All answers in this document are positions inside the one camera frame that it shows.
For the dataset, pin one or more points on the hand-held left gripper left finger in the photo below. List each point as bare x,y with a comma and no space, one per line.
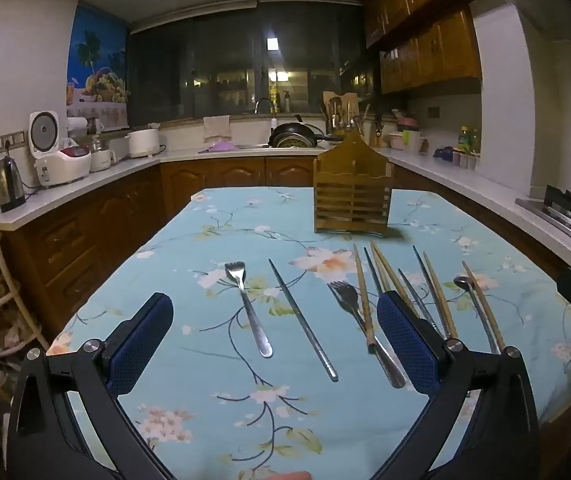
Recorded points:
140,340

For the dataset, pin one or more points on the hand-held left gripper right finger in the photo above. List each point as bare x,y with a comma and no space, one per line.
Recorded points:
408,345

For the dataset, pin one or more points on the plain wooden chopstick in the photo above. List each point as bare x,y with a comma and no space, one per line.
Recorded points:
480,300
380,267
438,290
395,280

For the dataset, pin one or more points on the dark steel fork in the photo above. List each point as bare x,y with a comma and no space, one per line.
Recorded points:
348,300

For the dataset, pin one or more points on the small metal spoon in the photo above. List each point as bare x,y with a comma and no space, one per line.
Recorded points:
463,282

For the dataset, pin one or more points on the wooden slatted utensil holder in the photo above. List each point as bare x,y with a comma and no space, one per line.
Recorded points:
353,170

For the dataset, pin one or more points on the gas stove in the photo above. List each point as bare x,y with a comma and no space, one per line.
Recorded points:
565,210

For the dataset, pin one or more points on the blue floral tablecloth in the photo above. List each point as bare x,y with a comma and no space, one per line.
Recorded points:
190,240

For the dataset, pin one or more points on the silver fork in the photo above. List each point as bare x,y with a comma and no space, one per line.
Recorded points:
250,310

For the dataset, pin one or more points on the white tiered storage rack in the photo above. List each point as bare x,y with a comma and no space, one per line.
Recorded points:
0,260

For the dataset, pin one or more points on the row of seasoning jars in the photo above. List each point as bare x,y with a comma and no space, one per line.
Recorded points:
465,160

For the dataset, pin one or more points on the yellow oil bottle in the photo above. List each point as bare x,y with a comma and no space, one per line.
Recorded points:
468,139

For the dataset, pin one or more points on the blue plastic item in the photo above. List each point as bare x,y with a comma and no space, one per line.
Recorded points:
444,153

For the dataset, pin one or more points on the small glass lidded pot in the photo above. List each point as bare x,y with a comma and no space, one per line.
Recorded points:
101,156

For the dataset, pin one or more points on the white round cooking pot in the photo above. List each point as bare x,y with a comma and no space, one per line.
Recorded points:
143,142

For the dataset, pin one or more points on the white rice cooker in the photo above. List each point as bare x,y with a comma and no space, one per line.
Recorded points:
57,160

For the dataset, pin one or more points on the steel electric kettle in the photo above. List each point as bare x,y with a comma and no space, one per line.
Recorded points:
10,185

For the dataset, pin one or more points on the purple plastic scoop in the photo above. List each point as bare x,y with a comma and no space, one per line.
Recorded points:
223,146

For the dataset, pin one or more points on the stacked pink plastic containers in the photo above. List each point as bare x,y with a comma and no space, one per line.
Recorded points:
406,132

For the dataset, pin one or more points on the paper towel roll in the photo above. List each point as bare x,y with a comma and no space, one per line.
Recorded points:
77,126

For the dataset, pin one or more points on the hanging beige dish towel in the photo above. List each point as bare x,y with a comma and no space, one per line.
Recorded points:
217,129

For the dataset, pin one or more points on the black wok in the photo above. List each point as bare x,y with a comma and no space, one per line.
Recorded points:
293,136

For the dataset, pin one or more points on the countertop cutlery caddy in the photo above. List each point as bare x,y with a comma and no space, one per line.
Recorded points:
340,110

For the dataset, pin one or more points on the kitchen faucet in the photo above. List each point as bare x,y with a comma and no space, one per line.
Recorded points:
264,105

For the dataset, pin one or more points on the wooden upper cabinets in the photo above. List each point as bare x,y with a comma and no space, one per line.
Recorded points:
435,50

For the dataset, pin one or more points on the dark kitchen window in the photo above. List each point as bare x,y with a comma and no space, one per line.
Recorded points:
215,60

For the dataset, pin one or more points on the wall socket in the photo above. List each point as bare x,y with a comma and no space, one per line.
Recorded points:
434,112

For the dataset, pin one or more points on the wall power outlet strip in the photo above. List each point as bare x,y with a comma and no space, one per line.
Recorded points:
9,141

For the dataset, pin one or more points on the beach fruit wall poster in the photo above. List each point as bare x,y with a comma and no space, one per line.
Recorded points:
97,70

